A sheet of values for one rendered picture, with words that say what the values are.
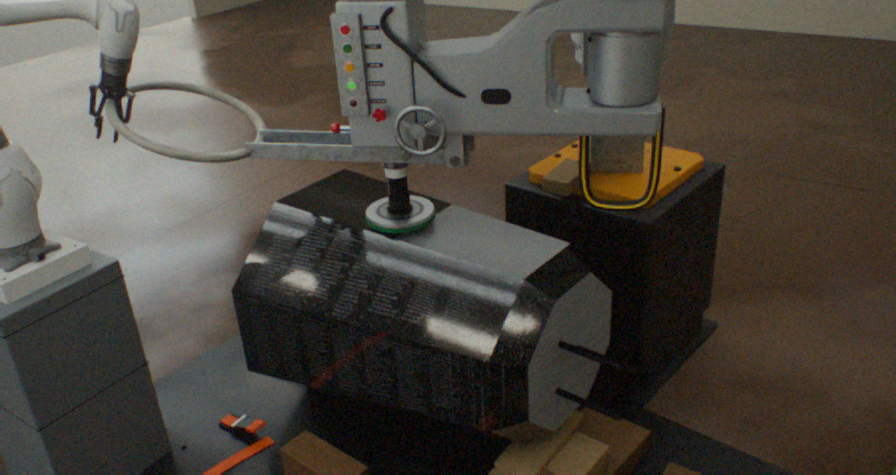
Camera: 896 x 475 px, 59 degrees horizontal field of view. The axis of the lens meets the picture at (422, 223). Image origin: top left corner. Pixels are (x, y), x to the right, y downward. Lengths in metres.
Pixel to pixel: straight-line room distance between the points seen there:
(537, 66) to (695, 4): 6.35
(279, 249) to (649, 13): 1.38
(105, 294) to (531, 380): 1.34
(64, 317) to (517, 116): 1.47
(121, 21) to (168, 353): 1.63
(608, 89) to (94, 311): 1.67
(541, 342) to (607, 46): 0.80
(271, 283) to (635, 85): 1.31
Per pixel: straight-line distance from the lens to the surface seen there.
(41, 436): 2.75
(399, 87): 2.21
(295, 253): 2.64
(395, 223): 2.40
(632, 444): 2.77
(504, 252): 2.32
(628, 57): 2.14
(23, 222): 2.62
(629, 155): 2.93
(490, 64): 2.16
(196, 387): 3.35
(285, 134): 2.55
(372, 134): 2.28
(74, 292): 2.62
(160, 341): 3.72
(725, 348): 3.43
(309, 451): 2.75
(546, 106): 2.18
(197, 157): 2.40
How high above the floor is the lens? 1.96
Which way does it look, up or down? 27 degrees down
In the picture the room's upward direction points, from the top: 4 degrees counter-clockwise
